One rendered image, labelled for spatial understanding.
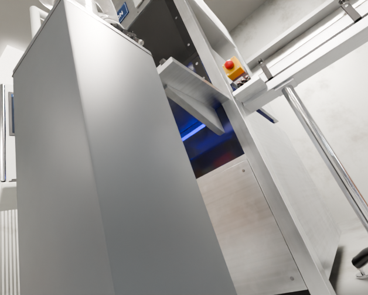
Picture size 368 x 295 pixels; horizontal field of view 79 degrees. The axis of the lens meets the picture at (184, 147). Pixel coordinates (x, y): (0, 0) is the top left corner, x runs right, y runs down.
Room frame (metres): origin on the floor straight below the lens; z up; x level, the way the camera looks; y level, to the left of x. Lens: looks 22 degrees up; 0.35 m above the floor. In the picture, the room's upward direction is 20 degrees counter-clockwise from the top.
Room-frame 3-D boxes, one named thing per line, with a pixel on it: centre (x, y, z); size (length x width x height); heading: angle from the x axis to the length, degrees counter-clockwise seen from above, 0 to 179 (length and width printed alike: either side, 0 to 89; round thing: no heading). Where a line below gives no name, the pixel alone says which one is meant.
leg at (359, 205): (0.92, -0.54, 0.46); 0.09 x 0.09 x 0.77; 58
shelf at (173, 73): (0.93, 0.11, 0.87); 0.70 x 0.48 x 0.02; 58
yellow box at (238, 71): (0.87, -0.34, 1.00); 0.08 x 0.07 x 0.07; 148
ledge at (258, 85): (0.90, -0.38, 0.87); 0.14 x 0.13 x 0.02; 148
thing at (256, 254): (1.85, 0.33, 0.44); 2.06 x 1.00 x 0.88; 58
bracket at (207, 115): (0.79, -0.09, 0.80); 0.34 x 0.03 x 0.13; 148
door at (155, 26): (1.03, -0.05, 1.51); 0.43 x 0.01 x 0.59; 58
